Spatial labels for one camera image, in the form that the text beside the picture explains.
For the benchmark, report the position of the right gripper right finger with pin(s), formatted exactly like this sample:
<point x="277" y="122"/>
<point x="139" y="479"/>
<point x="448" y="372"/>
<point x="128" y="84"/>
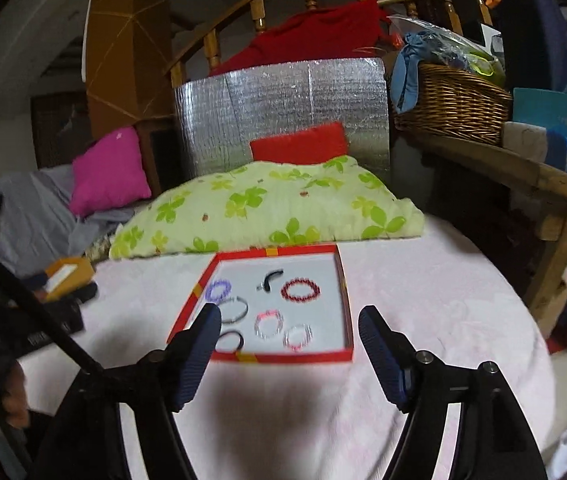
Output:
<point x="395" y="362"/>

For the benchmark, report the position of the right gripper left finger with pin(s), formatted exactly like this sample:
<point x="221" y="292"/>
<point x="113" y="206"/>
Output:
<point x="186" y="357"/>

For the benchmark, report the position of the left hand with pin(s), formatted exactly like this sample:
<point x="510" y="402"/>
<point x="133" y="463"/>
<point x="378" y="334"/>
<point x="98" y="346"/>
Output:
<point x="15" y="402"/>

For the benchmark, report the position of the orange box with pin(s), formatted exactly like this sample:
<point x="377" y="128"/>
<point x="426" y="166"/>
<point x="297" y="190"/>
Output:
<point x="66" y="275"/>

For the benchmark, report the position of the grey blanket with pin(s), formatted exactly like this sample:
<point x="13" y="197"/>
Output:
<point x="37" y="227"/>

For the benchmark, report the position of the black curved hair clip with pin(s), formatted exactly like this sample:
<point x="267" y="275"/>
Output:
<point x="265" y="286"/>

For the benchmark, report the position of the red shallow box tray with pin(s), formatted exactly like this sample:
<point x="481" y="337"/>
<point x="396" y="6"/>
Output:
<point x="305" y="319"/>

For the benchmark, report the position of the magenta pillow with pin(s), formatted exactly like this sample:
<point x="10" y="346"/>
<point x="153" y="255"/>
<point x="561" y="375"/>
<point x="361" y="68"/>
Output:
<point x="109" y="174"/>

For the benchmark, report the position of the green floral pillow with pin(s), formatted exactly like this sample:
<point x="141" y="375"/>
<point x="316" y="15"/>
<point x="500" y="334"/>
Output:
<point x="264" y="204"/>

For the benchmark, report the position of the wooden bench shelf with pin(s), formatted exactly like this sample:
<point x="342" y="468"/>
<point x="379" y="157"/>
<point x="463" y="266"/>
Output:
<point x="513" y="209"/>

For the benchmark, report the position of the red cushion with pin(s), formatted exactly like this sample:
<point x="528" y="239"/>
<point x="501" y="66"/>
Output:
<point x="310" y="146"/>

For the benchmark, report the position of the silver foil insulation sheet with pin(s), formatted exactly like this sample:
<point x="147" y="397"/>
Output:
<point x="219" y="116"/>

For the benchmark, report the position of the wicker basket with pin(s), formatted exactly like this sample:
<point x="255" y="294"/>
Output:
<point x="457" y="104"/>

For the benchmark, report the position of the blue cardboard box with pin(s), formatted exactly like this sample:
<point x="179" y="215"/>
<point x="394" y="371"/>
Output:
<point x="542" y="108"/>

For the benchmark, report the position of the red cloth on railing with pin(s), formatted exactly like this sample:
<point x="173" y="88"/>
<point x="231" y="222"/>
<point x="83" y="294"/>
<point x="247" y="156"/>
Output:
<point x="357" y="29"/>

